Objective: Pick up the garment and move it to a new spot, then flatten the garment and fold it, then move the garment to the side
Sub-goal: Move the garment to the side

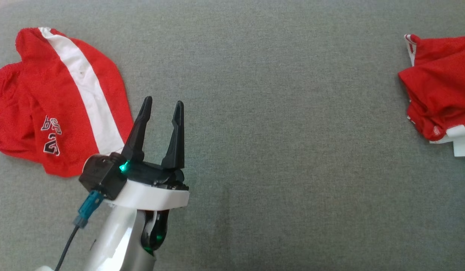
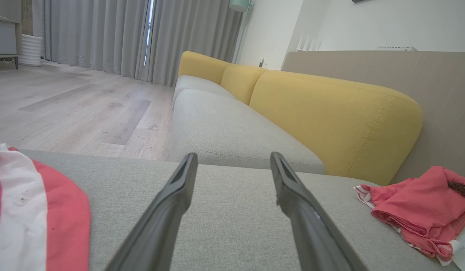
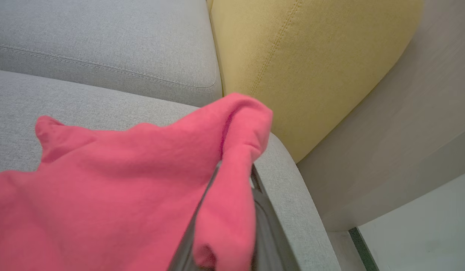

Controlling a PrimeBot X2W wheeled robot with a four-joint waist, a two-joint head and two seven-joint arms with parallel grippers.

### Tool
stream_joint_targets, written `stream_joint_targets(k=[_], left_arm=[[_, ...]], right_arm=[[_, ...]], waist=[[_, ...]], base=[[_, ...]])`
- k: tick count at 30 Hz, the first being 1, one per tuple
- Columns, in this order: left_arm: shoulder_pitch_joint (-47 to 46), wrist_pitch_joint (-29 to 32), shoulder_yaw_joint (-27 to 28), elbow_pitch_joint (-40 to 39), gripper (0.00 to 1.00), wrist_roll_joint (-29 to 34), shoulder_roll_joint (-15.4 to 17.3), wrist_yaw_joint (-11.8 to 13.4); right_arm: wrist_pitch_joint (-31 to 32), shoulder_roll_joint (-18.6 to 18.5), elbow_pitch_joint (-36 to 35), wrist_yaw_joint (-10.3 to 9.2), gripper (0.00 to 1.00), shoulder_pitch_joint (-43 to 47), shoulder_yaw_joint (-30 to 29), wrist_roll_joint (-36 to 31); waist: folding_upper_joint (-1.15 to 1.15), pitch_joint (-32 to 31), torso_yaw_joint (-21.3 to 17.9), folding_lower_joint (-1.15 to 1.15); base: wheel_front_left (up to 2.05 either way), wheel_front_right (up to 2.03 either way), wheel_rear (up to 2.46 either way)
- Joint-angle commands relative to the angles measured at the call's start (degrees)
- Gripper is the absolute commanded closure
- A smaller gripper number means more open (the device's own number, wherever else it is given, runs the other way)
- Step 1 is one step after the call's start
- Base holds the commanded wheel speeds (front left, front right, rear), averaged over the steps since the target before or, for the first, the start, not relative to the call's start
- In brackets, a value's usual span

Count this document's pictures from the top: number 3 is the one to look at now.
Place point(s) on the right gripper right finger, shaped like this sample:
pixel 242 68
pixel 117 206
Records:
pixel 270 241

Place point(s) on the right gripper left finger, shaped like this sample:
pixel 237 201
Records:
pixel 183 252

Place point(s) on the red basketball jersey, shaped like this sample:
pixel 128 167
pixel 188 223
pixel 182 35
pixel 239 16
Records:
pixel 123 195

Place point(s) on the yellow sofa backrest cushion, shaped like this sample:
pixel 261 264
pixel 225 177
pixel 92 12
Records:
pixel 311 67

